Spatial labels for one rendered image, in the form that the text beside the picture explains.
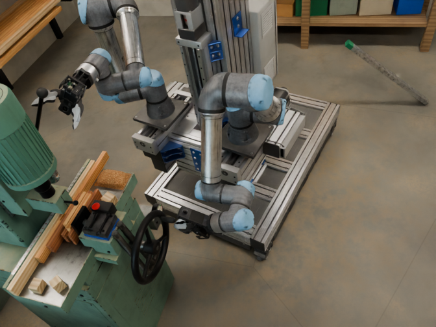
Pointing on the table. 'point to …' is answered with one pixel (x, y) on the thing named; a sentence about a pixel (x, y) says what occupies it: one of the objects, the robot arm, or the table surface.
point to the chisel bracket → (56, 203)
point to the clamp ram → (80, 219)
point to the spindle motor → (21, 146)
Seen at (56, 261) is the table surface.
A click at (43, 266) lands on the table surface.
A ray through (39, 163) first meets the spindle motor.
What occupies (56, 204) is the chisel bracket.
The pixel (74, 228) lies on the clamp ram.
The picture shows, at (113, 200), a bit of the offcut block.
